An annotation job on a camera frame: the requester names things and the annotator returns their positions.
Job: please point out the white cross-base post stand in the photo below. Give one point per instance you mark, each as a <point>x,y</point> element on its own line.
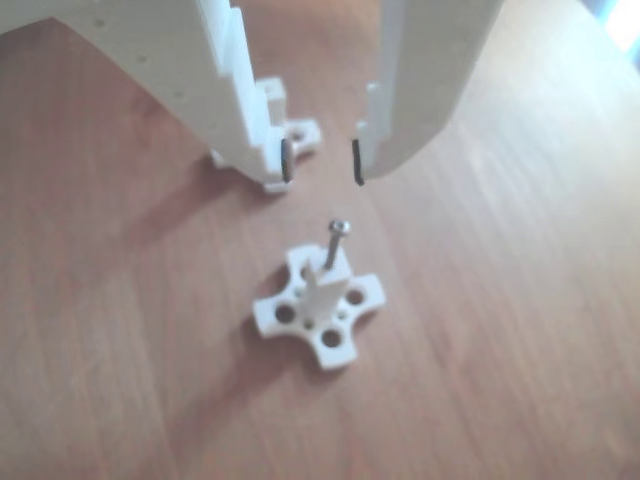
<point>320,320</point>
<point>302,135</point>

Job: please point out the small metal screw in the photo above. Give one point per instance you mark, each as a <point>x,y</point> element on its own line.
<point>334,247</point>

